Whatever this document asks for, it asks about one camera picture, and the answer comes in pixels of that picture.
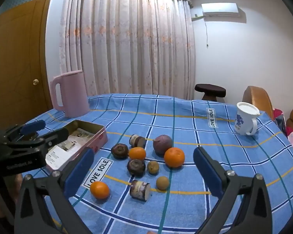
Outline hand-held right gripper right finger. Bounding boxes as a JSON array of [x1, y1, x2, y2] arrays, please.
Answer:
[[193, 147, 274, 234]]

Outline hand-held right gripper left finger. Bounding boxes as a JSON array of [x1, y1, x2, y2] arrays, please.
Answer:
[[14, 147, 96, 234]]

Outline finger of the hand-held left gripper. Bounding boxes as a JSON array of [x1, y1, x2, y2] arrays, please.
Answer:
[[37, 127, 69, 152], [4, 120, 46, 142]]

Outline orange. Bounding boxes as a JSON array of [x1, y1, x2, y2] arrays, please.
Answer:
[[164, 147, 185, 168], [90, 181, 110, 199], [128, 147, 147, 161]]

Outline pink tin box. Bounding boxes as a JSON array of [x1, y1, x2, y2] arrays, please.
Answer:
[[46, 120, 108, 171]]

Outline dark brown mangosteen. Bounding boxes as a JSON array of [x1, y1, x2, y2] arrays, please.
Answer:
[[111, 143, 130, 160], [127, 159, 146, 176]]

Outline printed paper sheet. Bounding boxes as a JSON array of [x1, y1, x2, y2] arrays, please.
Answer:
[[46, 128, 96, 169]]

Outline blue plaid blanket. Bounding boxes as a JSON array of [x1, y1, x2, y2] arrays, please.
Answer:
[[22, 93, 293, 234]]

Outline pink plastic pitcher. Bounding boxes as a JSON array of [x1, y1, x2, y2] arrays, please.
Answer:
[[50, 69, 89, 118]]

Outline purple passion fruit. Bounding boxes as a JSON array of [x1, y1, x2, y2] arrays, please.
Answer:
[[153, 135, 173, 155]]

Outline white cup with blue print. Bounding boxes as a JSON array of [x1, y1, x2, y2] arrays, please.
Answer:
[[234, 102, 261, 136]]

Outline wooden door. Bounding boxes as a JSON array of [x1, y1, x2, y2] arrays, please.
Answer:
[[0, 0, 53, 132]]

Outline dark round stool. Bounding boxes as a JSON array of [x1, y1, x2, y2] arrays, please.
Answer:
[[195, 83, 227, 103]]

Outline red patterned cloth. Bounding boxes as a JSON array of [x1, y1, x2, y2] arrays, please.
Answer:
[[272, 108, 287, 134]]

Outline pink floral curtain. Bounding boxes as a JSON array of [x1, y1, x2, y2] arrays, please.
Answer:
[[59, 0, 196, 100]]

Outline white air conditioner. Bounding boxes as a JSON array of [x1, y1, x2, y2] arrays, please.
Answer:
[[192, 3, 247, 23]]

